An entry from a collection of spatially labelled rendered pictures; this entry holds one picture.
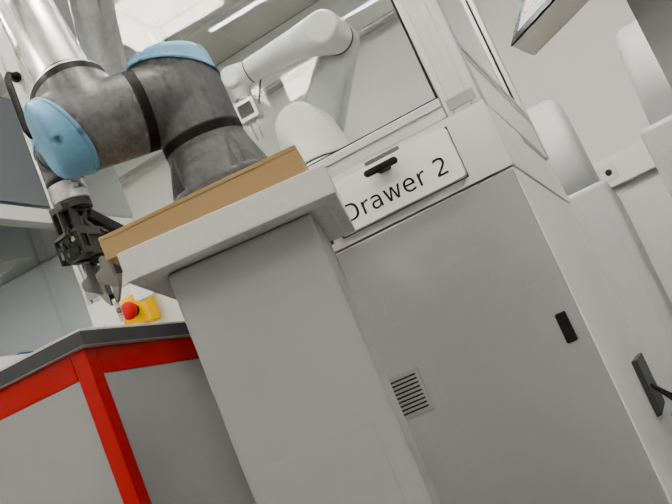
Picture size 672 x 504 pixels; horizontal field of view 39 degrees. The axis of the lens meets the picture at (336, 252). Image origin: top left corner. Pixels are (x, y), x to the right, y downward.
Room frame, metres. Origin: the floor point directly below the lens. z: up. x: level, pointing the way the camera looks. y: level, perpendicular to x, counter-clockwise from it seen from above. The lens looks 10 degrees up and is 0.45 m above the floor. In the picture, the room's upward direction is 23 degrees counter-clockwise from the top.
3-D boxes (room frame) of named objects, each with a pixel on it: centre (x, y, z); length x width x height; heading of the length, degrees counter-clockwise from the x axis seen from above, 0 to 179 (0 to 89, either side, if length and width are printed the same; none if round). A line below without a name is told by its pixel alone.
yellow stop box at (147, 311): (2.05, 0.46, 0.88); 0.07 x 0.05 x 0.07; 72
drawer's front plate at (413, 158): (1.87, -0.16, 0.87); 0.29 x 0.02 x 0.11; 72
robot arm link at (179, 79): (1.24, 0.12, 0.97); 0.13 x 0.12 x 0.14; 109
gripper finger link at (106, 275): (1.75, 0.43, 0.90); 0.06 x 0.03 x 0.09; 151
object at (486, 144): (2.41, -0.05, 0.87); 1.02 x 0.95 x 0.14; 72
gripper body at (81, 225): (1.76, 0.44, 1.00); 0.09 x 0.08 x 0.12; 151
